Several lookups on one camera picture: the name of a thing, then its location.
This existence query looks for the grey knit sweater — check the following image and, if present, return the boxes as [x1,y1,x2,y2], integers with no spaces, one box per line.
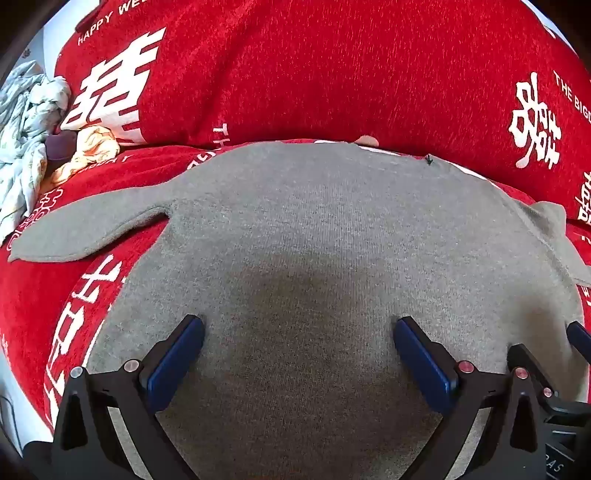
[7,141,585,480]

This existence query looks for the pale blue floral quilt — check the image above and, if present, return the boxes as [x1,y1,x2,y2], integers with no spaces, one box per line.
[0,60,72,243]

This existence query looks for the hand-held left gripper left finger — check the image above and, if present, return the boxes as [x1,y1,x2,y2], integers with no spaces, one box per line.
[51,314,206,480]

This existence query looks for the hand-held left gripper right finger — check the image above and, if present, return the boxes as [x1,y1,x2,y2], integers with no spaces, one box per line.
[393,316,543,480]

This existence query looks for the red printed sofa cover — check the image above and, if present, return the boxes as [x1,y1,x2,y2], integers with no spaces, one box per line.
[0,0,591,435]

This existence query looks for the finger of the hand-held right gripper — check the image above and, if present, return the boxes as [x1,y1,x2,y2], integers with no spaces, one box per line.
[506,344,561,407]
[567,320,591,363]

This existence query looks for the yellow cloth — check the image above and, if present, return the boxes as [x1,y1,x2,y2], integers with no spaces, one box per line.
[41,126,122,190]

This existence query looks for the dark purple cloth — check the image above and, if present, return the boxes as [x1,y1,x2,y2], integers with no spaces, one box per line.
[44,131,79,162]

